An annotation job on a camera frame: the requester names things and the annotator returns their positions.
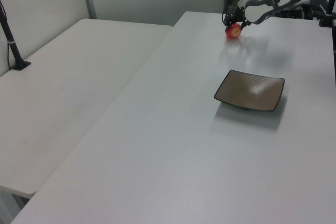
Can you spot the red apple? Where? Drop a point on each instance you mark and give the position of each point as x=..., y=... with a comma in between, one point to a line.
x=234, y=32

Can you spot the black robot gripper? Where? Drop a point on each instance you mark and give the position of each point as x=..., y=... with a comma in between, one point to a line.
x=236, y=15

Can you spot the square brown ceramic plate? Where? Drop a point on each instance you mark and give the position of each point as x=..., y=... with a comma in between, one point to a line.
x=249, y=91

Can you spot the large black electronics box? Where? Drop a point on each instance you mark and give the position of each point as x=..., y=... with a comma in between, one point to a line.
x=294, y=14

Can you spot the black clamped camera stand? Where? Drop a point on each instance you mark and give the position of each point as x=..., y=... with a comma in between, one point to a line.
x=329, y=16

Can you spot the white side table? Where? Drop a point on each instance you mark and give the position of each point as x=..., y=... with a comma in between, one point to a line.
x=65, y=90

